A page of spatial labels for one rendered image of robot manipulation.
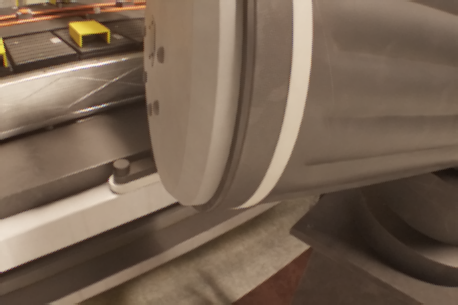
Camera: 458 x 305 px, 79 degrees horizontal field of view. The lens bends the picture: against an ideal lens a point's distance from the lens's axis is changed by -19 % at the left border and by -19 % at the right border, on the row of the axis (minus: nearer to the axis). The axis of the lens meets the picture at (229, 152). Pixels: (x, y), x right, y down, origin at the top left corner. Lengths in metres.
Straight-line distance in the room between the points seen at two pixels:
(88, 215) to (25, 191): 0.11
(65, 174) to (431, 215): 0.52
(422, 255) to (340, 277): 0.13
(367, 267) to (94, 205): 0.40
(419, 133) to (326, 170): 0.06
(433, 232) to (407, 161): 0.23
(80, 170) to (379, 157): 0.46
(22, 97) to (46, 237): 0.26
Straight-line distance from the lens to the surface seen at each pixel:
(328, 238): 0.42
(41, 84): 0.66
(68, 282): 1.03
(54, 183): 0.55
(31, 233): 0.54
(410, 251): 0.41
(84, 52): 0.74
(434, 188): 0.37
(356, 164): 0.17
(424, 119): 0.18
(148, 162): 0.58
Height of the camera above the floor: 1.19
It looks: 31 degrees down
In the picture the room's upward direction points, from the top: 7 degrees clockwise
